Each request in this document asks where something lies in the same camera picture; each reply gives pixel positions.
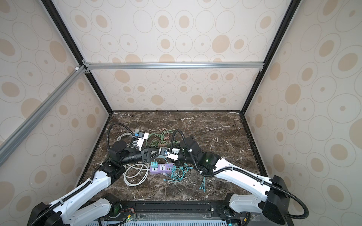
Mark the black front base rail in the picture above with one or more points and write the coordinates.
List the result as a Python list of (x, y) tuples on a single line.
[(179, 212)]

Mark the teal charger plug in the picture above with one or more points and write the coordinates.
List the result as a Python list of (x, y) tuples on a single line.
[(154, 164)]

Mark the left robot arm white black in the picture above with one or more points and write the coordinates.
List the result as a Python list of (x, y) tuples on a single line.
[(84, 189)]

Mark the silver aluminium rail left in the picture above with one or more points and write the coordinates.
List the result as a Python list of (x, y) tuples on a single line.
[(18, 136)]

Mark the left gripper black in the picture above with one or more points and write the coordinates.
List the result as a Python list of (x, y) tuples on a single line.
[(146, 157)]

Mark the silver aluminium rail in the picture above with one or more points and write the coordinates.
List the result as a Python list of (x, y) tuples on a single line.
[(18, 136), (182, 65)]

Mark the silver aluminium rail back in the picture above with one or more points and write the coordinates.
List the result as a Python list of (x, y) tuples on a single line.
[(182, 65)]

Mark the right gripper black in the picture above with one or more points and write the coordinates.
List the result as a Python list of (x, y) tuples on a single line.
[(176, 162)]

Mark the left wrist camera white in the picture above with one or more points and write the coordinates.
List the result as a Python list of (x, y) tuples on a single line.
[(140, 140)]

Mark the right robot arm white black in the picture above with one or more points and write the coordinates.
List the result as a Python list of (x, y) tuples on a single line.
[(268, 196)]

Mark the purple power strip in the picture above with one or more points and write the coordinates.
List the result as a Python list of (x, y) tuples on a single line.
[(162, 169)]

